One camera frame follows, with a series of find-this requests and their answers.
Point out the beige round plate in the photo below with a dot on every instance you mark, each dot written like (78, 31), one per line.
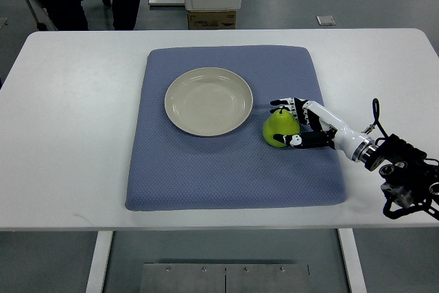
(208, 101)

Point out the white table leg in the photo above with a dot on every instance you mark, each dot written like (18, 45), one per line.
(97, 273)
(352, 264)

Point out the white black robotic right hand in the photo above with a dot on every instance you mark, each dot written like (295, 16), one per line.
(325, 130)

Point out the cardboard box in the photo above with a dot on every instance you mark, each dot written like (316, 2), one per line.
(211, 20)

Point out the small grey floor plate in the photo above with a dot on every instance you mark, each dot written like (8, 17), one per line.
(326, 20)

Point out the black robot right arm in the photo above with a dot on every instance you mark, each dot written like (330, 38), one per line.
(410, 176)

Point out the green pear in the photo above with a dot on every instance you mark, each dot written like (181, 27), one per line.
(280, 122)

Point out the white left table leg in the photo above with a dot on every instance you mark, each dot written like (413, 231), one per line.
(97, 273)

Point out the white right table leg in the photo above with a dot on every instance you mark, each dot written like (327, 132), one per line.
(352, 264)

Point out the blue textured mat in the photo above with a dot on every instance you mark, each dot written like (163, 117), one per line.
(173, 170)

